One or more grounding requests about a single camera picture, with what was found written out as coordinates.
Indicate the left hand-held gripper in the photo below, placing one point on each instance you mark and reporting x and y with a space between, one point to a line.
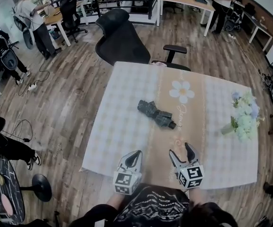
126 182

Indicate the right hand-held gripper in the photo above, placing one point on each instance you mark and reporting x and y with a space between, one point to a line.
190 176

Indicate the dark plaid umbrella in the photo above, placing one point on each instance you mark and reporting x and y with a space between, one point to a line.
155 113

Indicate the person's right forearm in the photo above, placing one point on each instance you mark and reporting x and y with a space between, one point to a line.
195 194

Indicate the person's left forearm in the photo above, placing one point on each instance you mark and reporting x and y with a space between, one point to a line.
115 200

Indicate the cloth covered white-legged table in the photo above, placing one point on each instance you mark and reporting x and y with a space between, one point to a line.
126 131

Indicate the person's black printed t-shirt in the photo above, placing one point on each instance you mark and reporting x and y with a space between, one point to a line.
155 207

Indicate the pale green glass vase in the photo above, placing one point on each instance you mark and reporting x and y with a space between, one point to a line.
227 129

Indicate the white blue flower bouquet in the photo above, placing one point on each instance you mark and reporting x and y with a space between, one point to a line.
246 117

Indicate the checkered beige flower tablecloth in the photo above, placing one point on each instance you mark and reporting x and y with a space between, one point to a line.
131 86

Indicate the pale pink cloth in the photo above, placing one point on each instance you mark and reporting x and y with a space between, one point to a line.
158 63

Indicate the black equipment pile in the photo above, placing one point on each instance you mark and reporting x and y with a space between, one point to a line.
271 89

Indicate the round black marble table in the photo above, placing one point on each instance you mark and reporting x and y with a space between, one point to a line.
13 188

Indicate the white power strip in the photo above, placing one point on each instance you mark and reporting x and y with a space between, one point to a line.
32 87

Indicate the black mesh office chair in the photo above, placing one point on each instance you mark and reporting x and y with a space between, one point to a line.
122 39

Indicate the pink round plate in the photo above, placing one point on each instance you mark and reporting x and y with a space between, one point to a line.
7 204

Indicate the dark desk with white legs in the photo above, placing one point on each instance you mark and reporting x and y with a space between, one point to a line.
259 25

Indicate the wooden desk with white legs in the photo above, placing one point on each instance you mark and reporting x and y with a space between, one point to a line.
53 16
183 0

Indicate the black metal railing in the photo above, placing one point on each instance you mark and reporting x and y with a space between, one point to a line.
126 1

